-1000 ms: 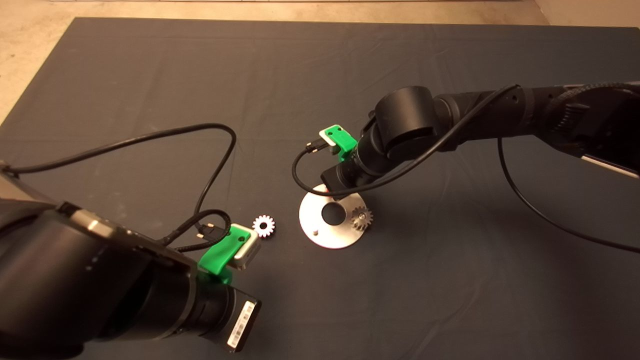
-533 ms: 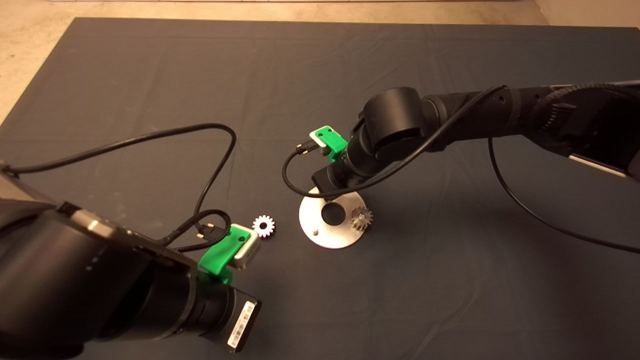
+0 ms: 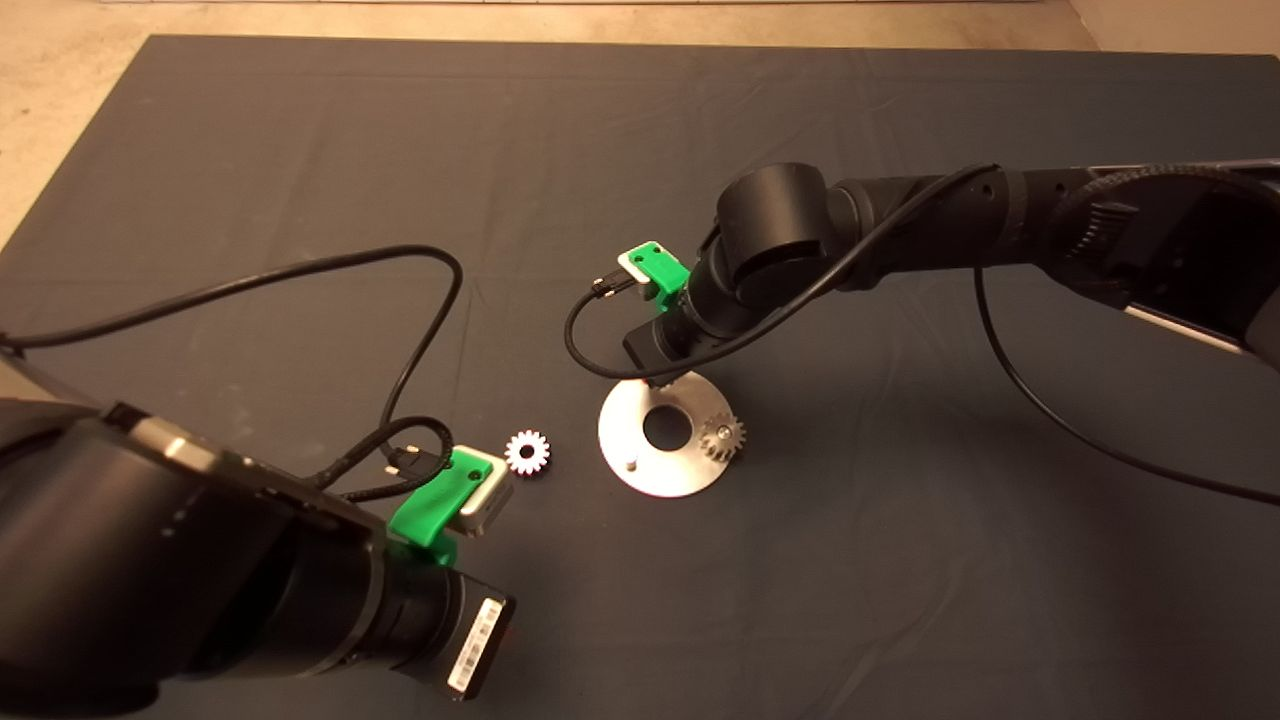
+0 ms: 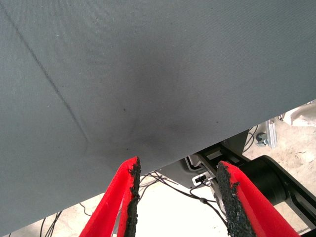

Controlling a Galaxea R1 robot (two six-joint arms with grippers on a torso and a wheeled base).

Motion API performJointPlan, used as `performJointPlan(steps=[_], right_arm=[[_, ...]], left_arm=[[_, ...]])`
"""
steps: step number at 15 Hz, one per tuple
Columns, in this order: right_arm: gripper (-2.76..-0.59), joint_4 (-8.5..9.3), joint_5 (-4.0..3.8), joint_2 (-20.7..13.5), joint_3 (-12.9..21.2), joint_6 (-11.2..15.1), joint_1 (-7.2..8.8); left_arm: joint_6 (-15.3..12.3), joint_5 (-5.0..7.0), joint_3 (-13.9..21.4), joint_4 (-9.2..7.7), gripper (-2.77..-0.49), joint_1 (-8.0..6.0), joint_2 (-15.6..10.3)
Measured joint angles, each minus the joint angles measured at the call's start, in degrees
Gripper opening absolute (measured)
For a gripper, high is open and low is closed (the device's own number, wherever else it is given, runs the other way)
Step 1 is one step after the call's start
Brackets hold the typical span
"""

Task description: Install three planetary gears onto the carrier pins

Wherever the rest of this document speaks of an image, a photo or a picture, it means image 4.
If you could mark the aluminium profile bar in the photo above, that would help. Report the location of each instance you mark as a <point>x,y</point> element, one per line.
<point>271,134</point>

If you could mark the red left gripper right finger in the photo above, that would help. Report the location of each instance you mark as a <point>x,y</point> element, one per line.
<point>251,207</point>

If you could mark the grey metal panel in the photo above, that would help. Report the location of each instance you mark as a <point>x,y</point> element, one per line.
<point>177,175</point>

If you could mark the grey caster wheel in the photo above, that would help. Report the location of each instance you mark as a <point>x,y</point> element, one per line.
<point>262,140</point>

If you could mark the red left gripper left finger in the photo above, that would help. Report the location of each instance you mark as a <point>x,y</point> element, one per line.
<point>111,209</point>

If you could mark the white crumpled sheet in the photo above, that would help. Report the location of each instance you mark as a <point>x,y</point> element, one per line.
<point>301,114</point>

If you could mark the dark grey table cloth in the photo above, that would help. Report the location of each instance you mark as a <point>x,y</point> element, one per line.
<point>123,74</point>

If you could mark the black frame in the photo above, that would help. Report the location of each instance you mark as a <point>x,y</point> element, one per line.
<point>266,172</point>

